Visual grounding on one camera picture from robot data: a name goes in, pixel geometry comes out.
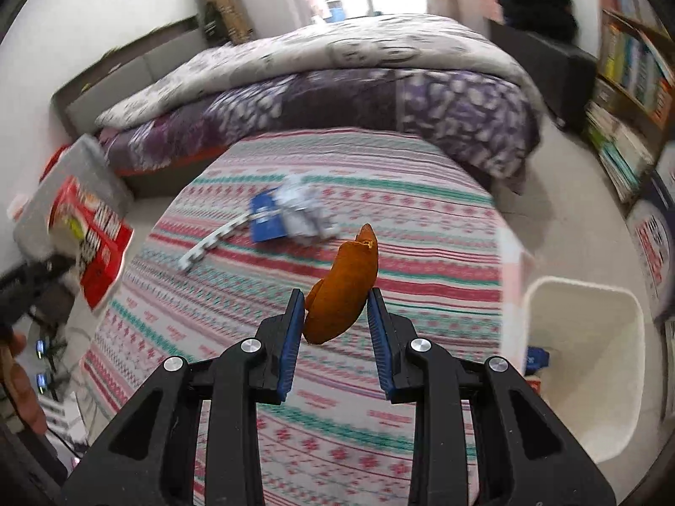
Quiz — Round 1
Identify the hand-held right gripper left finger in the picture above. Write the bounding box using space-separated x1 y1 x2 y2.
60 287 307 506

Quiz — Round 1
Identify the blue printed cardboard box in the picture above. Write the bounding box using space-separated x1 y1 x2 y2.
627 142 675 322

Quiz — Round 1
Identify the black bag on cabinet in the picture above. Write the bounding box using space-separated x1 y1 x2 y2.
498 0 578 40

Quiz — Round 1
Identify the wooden bookshelf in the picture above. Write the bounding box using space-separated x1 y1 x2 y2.
583 0 675 206

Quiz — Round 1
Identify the stack of lying books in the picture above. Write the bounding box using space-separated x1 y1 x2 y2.
585 100 655 201

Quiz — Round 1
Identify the dark bed base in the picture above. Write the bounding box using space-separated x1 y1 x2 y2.
116 142 227 198

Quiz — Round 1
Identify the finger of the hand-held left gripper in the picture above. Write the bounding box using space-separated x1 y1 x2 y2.
0 256 75 328

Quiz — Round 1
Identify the white plastic notched strip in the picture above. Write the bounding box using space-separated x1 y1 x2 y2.
178 216 254 274

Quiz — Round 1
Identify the red cloth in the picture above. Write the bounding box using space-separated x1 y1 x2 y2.
42 145 72 176

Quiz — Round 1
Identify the grey printed quilt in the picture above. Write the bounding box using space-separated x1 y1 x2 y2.
95 13 544 132

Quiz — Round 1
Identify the purple patterned blanket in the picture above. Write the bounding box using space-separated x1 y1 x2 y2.
97 68 541 191

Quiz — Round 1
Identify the white plastic bin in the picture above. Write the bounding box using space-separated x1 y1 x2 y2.
522 277 647 465

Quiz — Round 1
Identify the person's left hand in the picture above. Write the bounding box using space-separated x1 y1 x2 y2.
0 327 49 436

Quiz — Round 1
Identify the small blue packet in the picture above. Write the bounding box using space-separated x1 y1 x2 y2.
249 190 288 243

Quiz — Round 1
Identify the torn red paper cup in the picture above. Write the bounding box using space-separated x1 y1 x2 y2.
47 175 135 311

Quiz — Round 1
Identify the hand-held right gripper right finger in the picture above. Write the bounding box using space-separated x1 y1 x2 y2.
366 287 618 506

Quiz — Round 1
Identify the grey bed headboard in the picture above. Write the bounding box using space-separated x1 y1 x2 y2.
51 16 206 135

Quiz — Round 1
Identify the black cable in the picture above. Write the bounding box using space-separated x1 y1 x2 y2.
29 306 106 454

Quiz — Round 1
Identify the crumpled white tissue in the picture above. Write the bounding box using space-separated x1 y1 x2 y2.
277 174 341 240

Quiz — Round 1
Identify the orange peel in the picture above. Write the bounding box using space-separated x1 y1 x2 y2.
303 224 379 346

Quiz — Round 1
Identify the row of upright books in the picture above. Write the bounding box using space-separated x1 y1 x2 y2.
601 21 675 122

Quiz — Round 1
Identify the striped patterned tablecloth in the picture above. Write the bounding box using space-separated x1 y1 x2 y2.
79 127 528 506

